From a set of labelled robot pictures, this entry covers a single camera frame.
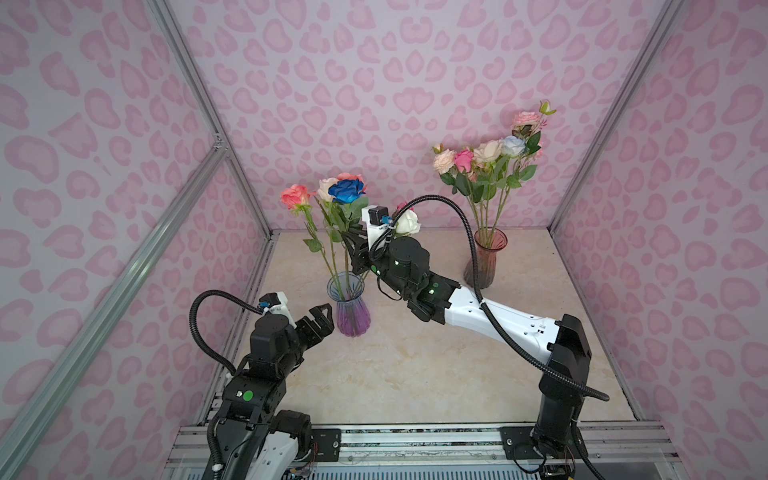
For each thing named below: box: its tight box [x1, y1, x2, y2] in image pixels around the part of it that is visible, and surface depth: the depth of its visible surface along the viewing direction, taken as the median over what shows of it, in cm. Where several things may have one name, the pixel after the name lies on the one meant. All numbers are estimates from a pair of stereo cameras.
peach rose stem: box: [432, 143, 478, 235], surface depth 82 cm
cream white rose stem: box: [473, 140, 503, 169], surface depth 80 cm
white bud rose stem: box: [394, 209, 421, 237], surface depth 65 cm
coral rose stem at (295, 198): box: [280, 184, 345, 301], surface depth 74 cm
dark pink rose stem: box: [454, 149, 484, 241], surface depth 82 cm
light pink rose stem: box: [513, 100, 557, 135], surface depth 80 cm
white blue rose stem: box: [500, 131, 541, 189], surface depth 82 cm
